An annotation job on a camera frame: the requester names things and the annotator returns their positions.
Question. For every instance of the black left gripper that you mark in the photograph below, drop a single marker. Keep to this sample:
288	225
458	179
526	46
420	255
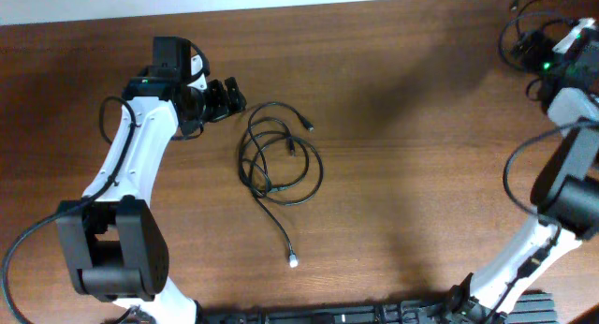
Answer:
224	106

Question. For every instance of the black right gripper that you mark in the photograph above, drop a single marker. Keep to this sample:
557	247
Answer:
544	51

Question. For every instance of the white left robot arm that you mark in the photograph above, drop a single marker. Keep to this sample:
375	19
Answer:
113	248

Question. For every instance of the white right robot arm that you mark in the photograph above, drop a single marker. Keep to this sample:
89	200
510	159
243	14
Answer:
563	213

